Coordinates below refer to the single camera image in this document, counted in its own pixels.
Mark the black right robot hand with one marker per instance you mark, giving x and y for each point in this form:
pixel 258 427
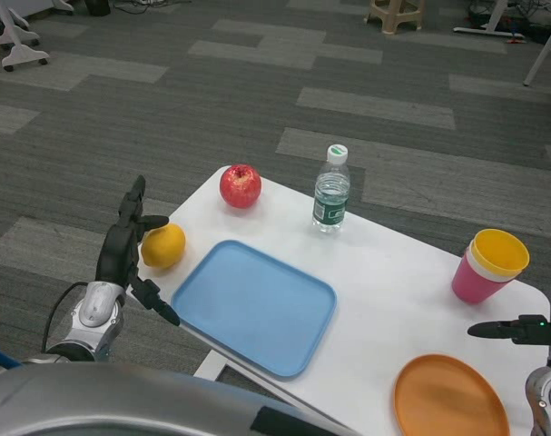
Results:
pixel 515 329

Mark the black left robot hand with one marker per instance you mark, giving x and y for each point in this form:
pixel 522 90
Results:
pixel 116 254

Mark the yellow lemon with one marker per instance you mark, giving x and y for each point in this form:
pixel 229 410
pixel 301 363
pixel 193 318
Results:
pixel 164 247

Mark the pink plastic cup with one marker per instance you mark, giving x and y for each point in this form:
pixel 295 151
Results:
pixel 477 286

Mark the white plastic cup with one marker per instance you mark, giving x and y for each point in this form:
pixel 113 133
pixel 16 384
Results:
pixel 472 265

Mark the yellow plastic cup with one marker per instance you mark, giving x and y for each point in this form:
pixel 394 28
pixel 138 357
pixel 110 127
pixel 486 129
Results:
pixel 502 252

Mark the orange plastic plate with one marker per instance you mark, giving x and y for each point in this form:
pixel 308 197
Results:
pixel 447 399

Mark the red apple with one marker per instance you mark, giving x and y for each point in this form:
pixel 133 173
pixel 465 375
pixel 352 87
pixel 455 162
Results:
pixel 241 187

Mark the silver robot chest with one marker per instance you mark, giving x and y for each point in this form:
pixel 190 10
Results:
pixel 121 399

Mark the blue plastic tray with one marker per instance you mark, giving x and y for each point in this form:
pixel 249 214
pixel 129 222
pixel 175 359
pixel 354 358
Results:
pixel 257 309

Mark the clear plastic water bottle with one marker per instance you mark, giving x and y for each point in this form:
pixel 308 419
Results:
pixel 330 204

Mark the white wheeled stand base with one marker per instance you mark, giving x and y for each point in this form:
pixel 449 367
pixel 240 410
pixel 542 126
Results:
pixel 23 50

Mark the white desk foot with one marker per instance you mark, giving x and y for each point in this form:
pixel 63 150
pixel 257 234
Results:
pixel 488 28

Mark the beige plastic stool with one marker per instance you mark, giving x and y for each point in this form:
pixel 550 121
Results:
pixel 395 18

